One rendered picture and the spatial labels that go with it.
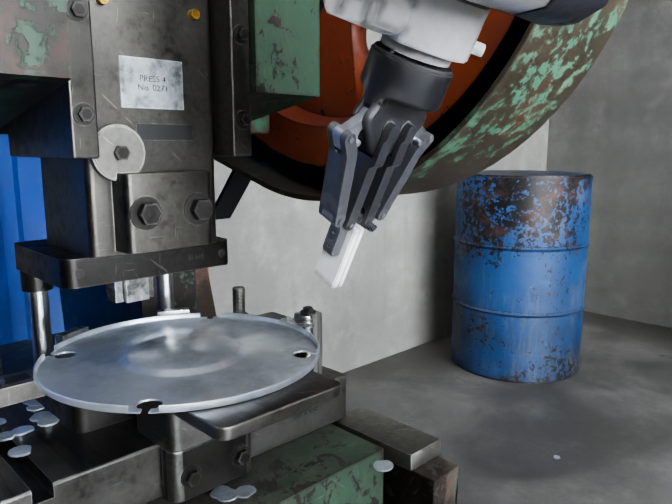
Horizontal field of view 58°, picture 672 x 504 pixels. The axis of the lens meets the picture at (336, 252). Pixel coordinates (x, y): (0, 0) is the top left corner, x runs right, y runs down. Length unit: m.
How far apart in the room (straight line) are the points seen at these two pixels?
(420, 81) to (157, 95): 0.29
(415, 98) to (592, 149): 3.44
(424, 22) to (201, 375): 0.38
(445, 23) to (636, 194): 3.39
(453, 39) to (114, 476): 0.50
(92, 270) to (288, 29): 0.34
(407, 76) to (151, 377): 0.37
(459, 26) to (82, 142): 0.35
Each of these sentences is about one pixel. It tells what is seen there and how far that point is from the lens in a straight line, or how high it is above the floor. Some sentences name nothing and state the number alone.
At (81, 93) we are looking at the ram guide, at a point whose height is 1.05.
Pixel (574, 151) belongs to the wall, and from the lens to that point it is 3.98.
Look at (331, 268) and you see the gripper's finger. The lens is 0.61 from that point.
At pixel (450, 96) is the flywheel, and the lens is 0.80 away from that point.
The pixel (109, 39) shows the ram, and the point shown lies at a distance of 0.67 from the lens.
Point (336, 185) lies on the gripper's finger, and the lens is 0.54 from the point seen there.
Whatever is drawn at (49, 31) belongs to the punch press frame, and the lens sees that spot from 0.60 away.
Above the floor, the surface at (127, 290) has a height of 0.84.
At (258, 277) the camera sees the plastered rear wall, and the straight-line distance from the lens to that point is 2.35.
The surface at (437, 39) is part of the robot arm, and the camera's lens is 0.51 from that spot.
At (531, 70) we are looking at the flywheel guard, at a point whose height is 1.09.
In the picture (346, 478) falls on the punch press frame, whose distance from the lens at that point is 0.74.
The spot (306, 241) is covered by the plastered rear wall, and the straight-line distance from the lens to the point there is 2.48.
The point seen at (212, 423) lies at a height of 0.78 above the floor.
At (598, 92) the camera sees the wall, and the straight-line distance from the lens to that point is 3.95.
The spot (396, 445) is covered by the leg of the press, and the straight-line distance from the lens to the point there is 0.78.
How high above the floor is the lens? 1.00
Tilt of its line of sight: 10 degrees down
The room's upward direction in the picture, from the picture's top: straight up
